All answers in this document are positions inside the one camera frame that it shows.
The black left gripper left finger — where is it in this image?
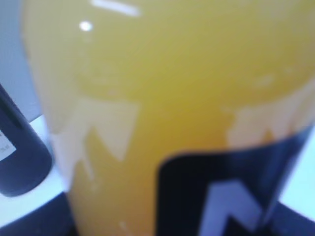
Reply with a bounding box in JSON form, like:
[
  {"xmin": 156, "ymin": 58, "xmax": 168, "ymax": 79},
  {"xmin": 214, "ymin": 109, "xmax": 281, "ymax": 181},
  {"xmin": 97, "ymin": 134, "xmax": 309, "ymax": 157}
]
[{"xmin": 0, "ymin": 193, "xmax": 79, "ymax": 236}]

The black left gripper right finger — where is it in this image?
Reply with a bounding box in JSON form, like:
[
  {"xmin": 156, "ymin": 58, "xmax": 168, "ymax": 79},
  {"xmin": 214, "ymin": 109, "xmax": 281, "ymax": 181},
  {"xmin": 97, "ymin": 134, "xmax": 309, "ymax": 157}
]
[{"xmin": 260, "ymin": 202, "xmax": 315, "ymax": 236}]

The NFC orange juice bottle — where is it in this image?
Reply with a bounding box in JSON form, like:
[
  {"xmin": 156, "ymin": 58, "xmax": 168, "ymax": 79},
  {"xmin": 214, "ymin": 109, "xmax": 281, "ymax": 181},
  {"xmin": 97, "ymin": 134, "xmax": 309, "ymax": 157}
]
[{"xmin": 22, "ymin": 0, "xmax": 315, "ymax": 236}]

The dark red wine bottle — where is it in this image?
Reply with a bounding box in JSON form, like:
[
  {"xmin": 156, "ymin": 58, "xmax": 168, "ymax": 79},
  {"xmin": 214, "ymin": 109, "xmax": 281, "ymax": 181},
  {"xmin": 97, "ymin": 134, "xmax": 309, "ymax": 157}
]
[{"xmin": 0, "ymin": 87, "xmax": 53, "ymax": 197}]

